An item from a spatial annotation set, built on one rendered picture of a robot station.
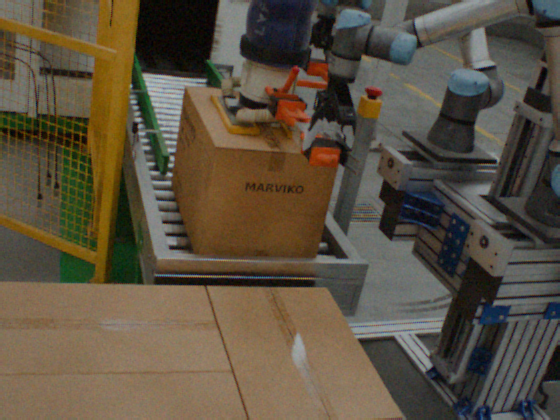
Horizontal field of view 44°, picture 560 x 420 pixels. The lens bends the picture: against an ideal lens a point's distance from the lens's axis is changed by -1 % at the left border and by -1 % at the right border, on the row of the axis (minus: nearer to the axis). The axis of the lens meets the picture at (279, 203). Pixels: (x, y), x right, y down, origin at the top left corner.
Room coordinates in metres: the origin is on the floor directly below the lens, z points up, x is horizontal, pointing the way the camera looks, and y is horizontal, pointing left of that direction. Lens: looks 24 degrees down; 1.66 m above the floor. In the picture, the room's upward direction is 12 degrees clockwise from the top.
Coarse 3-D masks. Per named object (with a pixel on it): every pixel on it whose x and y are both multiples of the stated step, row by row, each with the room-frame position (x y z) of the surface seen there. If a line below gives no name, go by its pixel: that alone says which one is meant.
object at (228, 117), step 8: (216, 96) 2.34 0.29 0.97; (232, 96) 2.28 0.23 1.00; (216, 104) 2.27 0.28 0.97; (224, 104) 2.25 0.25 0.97; (224, 112) 2.18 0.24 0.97; (232, 112) 2.18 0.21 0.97; (224, 120) 2.12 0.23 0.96; (232, 120) 2.10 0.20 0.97; (232, 128) 2.05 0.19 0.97; (240, 128) 2.06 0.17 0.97; (248, 128) 2.07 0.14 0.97; (256, 128) 2.09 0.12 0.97
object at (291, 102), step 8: (272, 96) 2.01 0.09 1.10; (280, 96) 2.04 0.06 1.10; (288, 96) 2.05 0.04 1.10; (296, 96) 2.06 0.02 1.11; (272, 104) 2.02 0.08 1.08; (280, 104) 1.96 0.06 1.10; (288, 104) 1.97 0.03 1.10; (296, 104) 1.98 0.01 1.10; (304, 104) 1.99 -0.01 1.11; (272, 112) 1.98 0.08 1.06; (280, 112) 1.97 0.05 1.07; (304, 112) 1.99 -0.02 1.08
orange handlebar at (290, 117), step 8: (320, 72) 2.53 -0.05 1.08; (304, 80) 2.34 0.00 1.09; (312, 80) 2.35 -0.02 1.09; (280, 88) 2.17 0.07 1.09; (320, 88) 2.35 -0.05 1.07; (288, 112) 1.91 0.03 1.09; (296, 112) 1.92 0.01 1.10; (288, 120) 1.89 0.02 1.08; (296, 120) 1.87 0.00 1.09; (304, 120) 1.89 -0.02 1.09; (320, 136) 1.77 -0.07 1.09; (320, 160) 1.63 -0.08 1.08; (328, 160) 1.63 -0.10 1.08; (336, 160) 1.64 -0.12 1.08
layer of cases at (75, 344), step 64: (0, 320) 1.43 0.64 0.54; (64, 320) 1.49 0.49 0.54; (128, 320) 1.55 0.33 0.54; (192, 320) 1.61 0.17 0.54; (256, 320) 1.68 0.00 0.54; (320, 320) 1.75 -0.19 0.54; (0, 384) 1.21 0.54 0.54; (64, 384) 1.25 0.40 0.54; (128, 384) 1.30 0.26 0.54; (192, 384) 1.35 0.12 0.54; (256, 384) 1.40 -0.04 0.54; (320, 384) 1.45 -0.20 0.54; (384, 384) 1.51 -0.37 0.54
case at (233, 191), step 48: (192, 96) 2.35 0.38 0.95; (192, 144) 2.21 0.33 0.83; (240, 144) 1.97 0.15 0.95; (288, 144) 2.06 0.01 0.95; (192, 192) 2.11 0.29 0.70; (240, 192) 1.95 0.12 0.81; (288, 192) 2.00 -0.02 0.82; (192, 240) 2.01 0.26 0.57; (240, 240) 1.96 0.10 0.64; (288, 240) 2.02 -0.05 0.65
